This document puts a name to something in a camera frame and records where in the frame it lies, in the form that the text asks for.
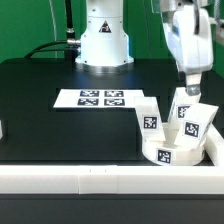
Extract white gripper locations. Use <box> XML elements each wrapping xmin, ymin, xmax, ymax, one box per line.
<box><xmin>163</xmin><ymin>5</ymin><xmax>213</xmax><ymax>96</ymax></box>

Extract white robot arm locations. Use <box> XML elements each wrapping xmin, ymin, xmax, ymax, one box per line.
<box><xmin>76</xmin><ymin>0</ymin><xmax>224</xmax><ymax>96</ymax></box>

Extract white right fence bar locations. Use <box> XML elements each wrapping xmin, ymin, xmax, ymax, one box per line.
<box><xmin>205</xmin><ymin>125</ymin><xmax>224</xmax><ymax>167</ymax></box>

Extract white fence bar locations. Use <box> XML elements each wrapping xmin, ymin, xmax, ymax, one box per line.
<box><xmin>0</xmin><ymin>165</ymin><xmax>224</xmax><ymax>194</ymax></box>
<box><xmin>205</xmin><ymin>125</ymin><xmax>224</xmax><ymax>167</ymax></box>

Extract white marker sheet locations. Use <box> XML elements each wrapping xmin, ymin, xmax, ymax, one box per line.
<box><xmin>54</xmin><ymin>89</ymin><xmax>144</xmax><ymax>109</ymax></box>

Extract white object at left edge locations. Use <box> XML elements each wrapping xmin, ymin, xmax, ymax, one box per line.
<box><xmin>0</xmin><ymin>120</ymin><xmax>3</xmax><ymax>140</ymax></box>

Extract white front fence bar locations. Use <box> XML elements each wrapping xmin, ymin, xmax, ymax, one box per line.
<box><xmin>0</xmin><ymin>165</ymin><xmax>224</xmax><ymax>194</ymax></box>

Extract black cable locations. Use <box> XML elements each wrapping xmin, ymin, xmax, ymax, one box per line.
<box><xmin>23</xmin><ymin>38</ymin><xmax>82</xmax><ymax>60</ymax></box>

